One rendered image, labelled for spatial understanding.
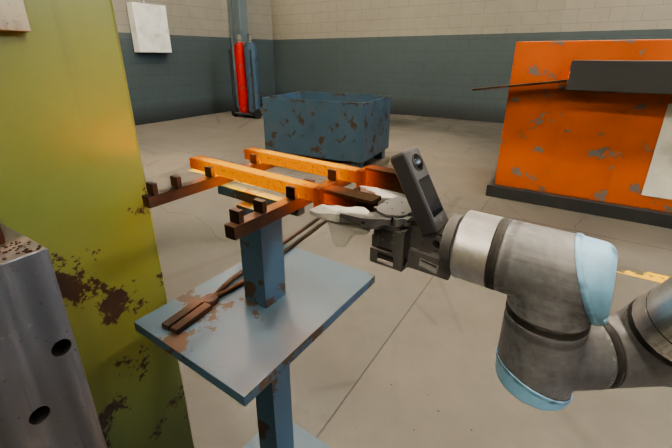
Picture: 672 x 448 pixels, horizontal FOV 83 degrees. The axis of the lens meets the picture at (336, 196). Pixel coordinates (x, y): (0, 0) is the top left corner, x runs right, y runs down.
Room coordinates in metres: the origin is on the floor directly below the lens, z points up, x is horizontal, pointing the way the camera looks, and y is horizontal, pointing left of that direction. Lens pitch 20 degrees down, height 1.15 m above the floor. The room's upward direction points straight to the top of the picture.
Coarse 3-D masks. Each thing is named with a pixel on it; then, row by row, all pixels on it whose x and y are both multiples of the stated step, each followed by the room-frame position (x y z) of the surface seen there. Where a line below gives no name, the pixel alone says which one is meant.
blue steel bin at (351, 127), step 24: (288, 96) 4.72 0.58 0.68; (312, 96) 4.90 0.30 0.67; (336, 96) 4.75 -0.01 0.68; (360, 96) 4.60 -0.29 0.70; (384, 96) 4.47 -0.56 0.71; (264, 120) 4.25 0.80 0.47; (288, 120) 4.11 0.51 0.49; (312, 120) 3.98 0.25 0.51; (336, 120) 3.85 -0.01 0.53; (360, 120) 3.73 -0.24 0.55; (384, 120) 4.27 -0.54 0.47; (288, 144) 4.12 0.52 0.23; (312, 144) 3.98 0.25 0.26; (336, 144) 3.85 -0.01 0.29; (360, 144) 3.73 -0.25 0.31; (384, 144) 4.31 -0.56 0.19
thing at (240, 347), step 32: (288, 256) 0.84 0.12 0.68; (320, 256) 0.84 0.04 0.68; (288, 288) 0.70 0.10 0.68; (320, 288) 0.70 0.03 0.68; (352, 288) 0.70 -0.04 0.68; (160, 320) 0.59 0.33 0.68; (224, 320) 0.59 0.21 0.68; (256, 320) 0.59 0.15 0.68; (288, 320) 0.59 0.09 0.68; (320, 320) 0.59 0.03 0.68; (192, 352) 0.51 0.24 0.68; (224, 352) 0.51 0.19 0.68; (256, 352) 0.51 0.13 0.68; (288, 352) 0.51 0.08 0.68; (224, 384) 0.44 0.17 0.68; (256, 384) 0.44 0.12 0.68
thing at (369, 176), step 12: (264, 156) 0.81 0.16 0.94; (276, 156) 0.79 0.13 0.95; (288, 156) 0.78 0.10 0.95; (300, 156) 0.78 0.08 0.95; (300, 168) 0.75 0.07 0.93; (312, 168) 0.73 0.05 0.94; (324, 168) 0.71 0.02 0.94; (336, 168) 0.69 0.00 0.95; (348, 168) 0.69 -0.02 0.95; (360, 168) 0.69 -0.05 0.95; (372, 168) 0.65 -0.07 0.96; (384, 168) 0.65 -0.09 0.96; (348, 180) 0.68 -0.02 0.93; (360, 180) 0.65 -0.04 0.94; (372, 180) 0.66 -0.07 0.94; (384, 180) 0.64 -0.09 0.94; (396, 180) 0.63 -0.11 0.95
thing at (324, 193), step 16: (192, 160) 0.76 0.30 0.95; (208, 160) 0.75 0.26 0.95; (224, 176) 0.70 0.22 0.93; (240, 176) 0.68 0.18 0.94; (256, 176) 0.65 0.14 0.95; (272, 176) 0.64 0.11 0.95; (288, 176) 0.64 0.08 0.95; (304, 192) 0.58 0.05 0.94; (320, 192) 0.56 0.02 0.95; (336, 192) 0.55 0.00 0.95; (352, 192) 0.55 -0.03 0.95; (368, 208) 0.52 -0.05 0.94
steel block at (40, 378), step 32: (0, 224) 0.51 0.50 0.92; (0, 256) 0.42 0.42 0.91; (32, 256) 0.42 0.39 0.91; (0, 288) 0.39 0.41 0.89; (32, 288) 0.42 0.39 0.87; (0, 320) 0.38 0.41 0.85; (64, 320) 0.44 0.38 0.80; (32, 352) 0.40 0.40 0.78; (0, 384) 0.37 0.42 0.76; (32, 384) 0.39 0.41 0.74; (64, 384) 0.42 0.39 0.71; (0, 416) 0.36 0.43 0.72; (64, 416) 0.41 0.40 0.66; (96, 416) 0.44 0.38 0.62
